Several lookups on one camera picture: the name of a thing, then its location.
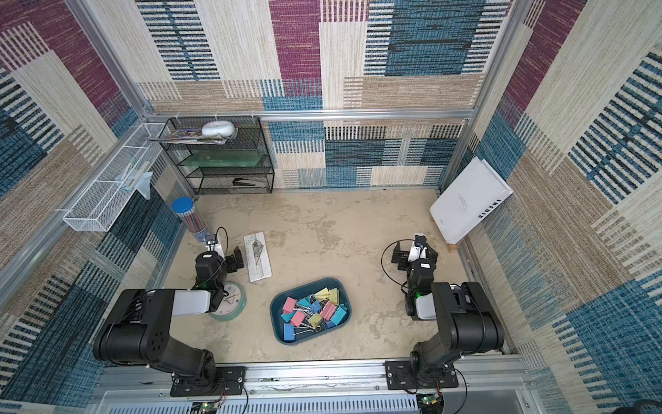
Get green round alarm clock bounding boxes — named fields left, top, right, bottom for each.
left=210, top=282, right=247, bottom=322

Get packaged ruler card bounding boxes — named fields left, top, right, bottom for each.
left=244, top=232, right=272, bottom=283

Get pink binder clip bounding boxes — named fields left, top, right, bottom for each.
left=320, top=302, right=338, bottom=322
left=290, top=310, right=307, bottom=328
left=282, top=297, right=297, bottom=314

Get teal plastic storage box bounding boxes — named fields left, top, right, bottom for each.
left=270, top=278, right=352, bottom=345

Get yellow binder clip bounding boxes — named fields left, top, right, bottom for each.
left=314, top=287, right=330, bottom=302
left=309, top=314, right=322, bottom=329
left=329, top=288, right=340, bottom=306

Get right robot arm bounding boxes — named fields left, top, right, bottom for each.
left=384, top=235, right=505, bottom=393

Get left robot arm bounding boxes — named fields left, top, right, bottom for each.
left=92, top=248, right=244, bottom=391

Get blue-lid pencil tube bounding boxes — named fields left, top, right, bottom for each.
left=172, top=197, right=213, bottom=244

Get black stapler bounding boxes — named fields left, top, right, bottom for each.
left=232, top=178, right=267, bottom=188

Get white booklet on stand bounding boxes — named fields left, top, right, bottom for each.
left=429, top=157, right=513, bottom=245

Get green tray on shelf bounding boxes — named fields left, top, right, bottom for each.
left=178, top=151, right=267, bottom=167

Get magazines on shelf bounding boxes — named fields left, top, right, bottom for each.
left=148, top=129, right=239, bottom=145

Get white oval device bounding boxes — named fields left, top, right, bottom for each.
left=201, top=121, right=236, bottom=139

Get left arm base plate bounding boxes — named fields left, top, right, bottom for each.
left=170, top=366, right=247, bottom=398

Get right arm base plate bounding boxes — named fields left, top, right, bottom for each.
left=384, top=360, right=459, bottom=392

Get black wire shelf rack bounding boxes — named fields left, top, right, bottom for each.
left=157, top=116, right=275, bottom=196

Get white wire wall basket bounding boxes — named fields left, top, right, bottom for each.
left=62, top=122, right=165, bottom=232

